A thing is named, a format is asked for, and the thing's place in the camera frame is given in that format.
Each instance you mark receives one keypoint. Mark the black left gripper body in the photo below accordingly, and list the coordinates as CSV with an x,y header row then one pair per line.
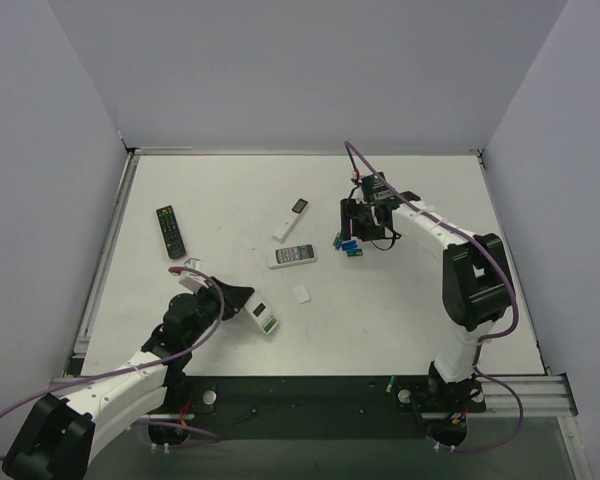
x,y
228,298

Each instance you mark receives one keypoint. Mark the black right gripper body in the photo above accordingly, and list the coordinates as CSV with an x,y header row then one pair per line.
x,y
355,220

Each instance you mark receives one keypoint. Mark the white battery cover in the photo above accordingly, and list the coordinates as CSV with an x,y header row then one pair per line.
x,y
302,294

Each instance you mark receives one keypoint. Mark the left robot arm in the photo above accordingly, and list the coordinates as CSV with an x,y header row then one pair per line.
x,y
63,434

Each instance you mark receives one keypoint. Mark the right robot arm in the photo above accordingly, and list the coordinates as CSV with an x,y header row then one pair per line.
x,y
476,289

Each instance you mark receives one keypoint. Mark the white grey AC remote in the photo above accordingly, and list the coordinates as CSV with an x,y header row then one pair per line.
x,y
291,256

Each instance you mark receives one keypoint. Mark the slim white remote control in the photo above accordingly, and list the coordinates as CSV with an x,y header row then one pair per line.
x,y
292,218

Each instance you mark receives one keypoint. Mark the black TV remote control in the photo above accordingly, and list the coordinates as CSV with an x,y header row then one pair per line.
x,y
170,232

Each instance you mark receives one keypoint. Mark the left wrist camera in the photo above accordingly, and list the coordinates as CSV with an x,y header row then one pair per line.
x,y
188,277

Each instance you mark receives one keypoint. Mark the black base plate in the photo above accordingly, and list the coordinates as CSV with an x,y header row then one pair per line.
x,y
313,407

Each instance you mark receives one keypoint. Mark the aluminium frame rail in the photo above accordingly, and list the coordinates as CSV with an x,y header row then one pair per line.
x,y
540,396

